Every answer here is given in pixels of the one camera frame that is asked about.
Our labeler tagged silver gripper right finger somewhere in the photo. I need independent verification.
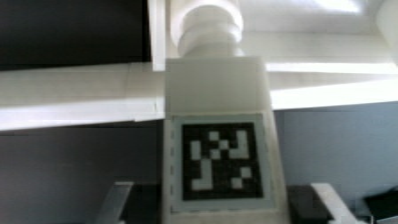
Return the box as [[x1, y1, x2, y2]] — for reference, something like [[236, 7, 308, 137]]
[[288, 183, 363, 224]]

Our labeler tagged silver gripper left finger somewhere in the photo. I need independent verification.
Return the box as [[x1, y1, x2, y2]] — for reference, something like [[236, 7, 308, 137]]
[[87, 181, 162, 224]]

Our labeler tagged white table leg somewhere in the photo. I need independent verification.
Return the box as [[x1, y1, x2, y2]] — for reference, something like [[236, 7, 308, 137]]
[[162, 0, 290, 224]]

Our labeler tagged white square table top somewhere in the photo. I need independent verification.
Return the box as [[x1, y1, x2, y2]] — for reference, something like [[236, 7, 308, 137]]
[[148, 0, 398, 74]]

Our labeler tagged white U-shaped fence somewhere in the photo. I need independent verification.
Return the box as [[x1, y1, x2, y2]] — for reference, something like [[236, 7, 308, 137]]
[[0, 58, 398, 131]]

